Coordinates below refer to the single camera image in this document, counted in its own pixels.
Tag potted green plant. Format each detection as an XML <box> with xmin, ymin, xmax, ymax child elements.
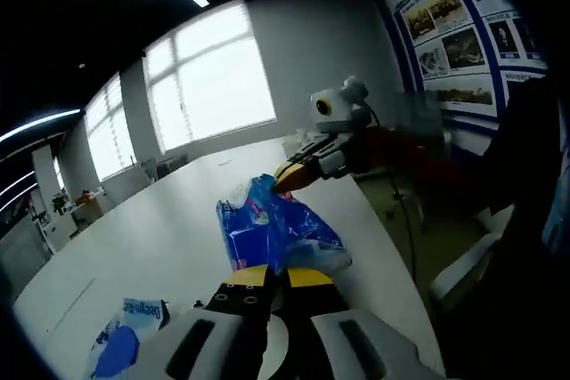
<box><xmin>51</xmin><ymin>191</ymin><xmax>70</xmax><ymax>216</ymax></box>

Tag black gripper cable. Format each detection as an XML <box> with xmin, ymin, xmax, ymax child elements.
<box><xmin>364</xmin><ymin>99</ymin><xmax>419</xmax><ymax>277</ymax></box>

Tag white tabletop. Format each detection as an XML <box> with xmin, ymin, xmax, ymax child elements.
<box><xmin>12</xmin><ymin>136</ymin><xmax>446</xmax><ymax>380</ymax></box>

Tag narrow bright window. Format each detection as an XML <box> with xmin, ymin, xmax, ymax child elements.
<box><xmin>84</xmin><ymin>72</ymin><xmax>137</xmax><ymax>183</ymax></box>

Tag translucent grey office chair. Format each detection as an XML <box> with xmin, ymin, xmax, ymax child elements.
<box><xmin>382</xmin><ymin>90</ymin><xmax>453</xmax><ymax>232</ymax></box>

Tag large bright window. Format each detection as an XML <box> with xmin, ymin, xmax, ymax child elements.
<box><xmin>142</xmin><ymin>0</ymin><xmax>277</xmax><ymax>154</ymax></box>

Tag blue tissue pack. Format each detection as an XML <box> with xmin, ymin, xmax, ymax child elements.
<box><xmin>216</xmin><ymin>174</ymin><xmax>353</xmax><ymax>277</ymax></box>

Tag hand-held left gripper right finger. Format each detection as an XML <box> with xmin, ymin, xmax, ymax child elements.
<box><xmin>284</xmin><ymin>266</ymin><xmax>446</xmax><ymax>380</ymax></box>

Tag person's black printed shirt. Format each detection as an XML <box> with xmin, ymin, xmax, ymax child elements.
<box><xmin>438</xmin><ymin>72</ymin><xmax>570</xmax><ymax>380</ymax></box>

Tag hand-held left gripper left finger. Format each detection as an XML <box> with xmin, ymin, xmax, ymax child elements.
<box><xmin>135</xmin><ymin>263</ymin><xmax>273</xmax><ymax>380</ymax></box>

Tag clear bag with blue print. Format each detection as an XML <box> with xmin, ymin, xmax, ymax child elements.
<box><xmin>86</xmin><ymin>295</ymin><xmax>173</xmax><ymax>380</ymax></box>

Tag long curved ceiling light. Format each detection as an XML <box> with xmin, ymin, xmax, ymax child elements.
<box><xmin>0</xmin><ymin>108</ymin><xmax>84</xmax><ymax>143</ymax></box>

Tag blue white wall poster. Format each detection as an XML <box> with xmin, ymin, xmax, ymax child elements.
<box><xmin>373</xmin><ymin>0</ymin><xmax>553</xmax><ymax>132</ymax></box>

